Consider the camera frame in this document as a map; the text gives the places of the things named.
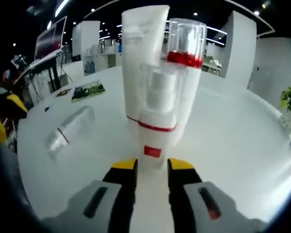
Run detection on small white spray bottle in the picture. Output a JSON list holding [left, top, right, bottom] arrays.
[[137, 63, 185, 172]]

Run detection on green navy skincare sachet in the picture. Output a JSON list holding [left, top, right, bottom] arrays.
[[71, 80, 106, 102]]

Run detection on round ceiling spotlights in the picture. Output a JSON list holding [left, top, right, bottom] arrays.
[[12, 8, 260, 47]]

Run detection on gold skincare sachet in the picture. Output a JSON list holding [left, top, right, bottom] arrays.
[[55, 88, 72, 98]]

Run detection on blue water jugs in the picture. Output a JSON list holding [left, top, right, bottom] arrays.
[[84, 60, 96, 73]]

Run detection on white pump bottle red collar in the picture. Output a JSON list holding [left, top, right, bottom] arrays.
[[163, 18, 208, 146]]

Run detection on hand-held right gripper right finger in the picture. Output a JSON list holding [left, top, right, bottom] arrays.
[[167, 157, 265, 233]]

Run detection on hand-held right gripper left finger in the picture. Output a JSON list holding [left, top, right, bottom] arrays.
[[38, 158, 139, 233]]

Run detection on white laptop red screen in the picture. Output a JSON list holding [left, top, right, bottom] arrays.
[[20, 16, 68, 73]]

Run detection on white skincare tube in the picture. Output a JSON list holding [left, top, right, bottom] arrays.
[[46, 105, 96, 158]]

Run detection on clear tube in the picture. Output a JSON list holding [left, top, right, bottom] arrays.
[[121, 4, 170, 132]]

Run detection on ceiling light strips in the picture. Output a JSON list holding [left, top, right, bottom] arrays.
[[26, 0, 228, 34]]

